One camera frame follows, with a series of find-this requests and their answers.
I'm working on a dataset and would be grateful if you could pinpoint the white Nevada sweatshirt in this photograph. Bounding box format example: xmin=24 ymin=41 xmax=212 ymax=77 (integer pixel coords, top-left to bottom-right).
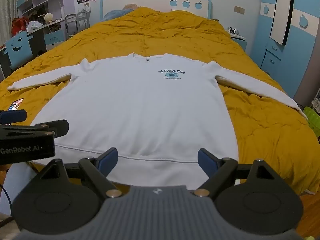
xmin=9 ymin=54 xmax=298 ymax=190

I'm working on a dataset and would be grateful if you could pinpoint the mustard yellow bed quilt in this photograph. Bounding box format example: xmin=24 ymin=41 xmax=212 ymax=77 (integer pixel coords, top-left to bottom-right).
xmin=1 ymin=7 xmax=319 ymax=193

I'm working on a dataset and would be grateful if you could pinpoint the blue smiley face chair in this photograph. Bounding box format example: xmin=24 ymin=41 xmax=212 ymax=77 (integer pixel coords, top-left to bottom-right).
xmin=4 ymin=31 xmax=33 ymax=70

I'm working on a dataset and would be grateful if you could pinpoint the dark desk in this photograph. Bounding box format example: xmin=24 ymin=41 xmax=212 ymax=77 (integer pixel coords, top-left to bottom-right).
xmin=1 ymin=19 xmax=65 ymax=80

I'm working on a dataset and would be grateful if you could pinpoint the red bag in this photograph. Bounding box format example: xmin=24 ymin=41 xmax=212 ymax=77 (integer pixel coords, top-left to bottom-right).
xmin=12 ymin=17 xmax=29 ymax=36

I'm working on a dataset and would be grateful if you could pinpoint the grey metal chair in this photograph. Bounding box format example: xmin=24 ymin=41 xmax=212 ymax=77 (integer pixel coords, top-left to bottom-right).
xmin=65 ymin=10 xmax=91 ymax=39

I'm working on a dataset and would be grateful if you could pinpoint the green plastic basket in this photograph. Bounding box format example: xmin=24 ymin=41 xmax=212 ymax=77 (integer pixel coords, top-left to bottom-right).
xmin=303 ymin=107 xmax=320 ymax=138

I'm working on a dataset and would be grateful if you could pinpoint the round cream lamp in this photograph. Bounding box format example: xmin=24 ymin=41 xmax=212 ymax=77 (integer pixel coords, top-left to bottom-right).
xmin=43 ymin=13 xmax=53 ymax=23

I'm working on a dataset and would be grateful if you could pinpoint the blue pillow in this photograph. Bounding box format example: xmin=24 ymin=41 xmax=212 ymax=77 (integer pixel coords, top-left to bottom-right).
xmin=102 ymin=9 xmax=134 ymax=21

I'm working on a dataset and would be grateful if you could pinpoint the blue nightstand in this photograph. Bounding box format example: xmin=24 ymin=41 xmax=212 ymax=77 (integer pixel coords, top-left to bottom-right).
xmin=230 ymin=33 xmax=247 ymax=51

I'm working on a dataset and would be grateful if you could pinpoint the black white plush toy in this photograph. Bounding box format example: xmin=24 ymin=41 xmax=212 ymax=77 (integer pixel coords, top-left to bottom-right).
xmin=228 ymin=27 xmax=240 ymax=35

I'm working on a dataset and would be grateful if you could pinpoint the white blue headboard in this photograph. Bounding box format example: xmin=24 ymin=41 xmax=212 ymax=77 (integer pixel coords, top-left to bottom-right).
xmin=100 ymin=0 xmax=212 ymax=20

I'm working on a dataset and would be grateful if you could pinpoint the blue white wardrobe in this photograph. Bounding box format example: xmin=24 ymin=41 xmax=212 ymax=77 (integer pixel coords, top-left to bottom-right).
xmin=250 ymin=0 xmax=319 ymax=97

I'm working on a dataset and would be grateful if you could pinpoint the wall switch plate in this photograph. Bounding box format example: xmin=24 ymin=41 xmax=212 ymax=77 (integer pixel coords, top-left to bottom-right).
xmin=234 ymin=6 xmax=245 ymax=15

